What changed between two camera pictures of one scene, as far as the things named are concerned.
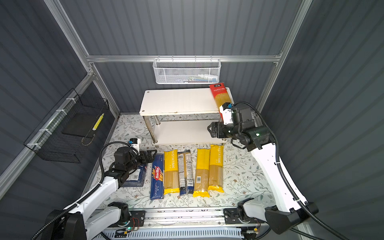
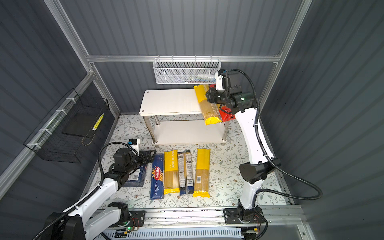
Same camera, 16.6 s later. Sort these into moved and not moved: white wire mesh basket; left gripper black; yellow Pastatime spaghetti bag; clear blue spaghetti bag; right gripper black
Moved: right gripper black
Not moved: yellow Pastatime spaghetti bag; clear blue spaghetti bag; white wire mesh basket; left gripper black
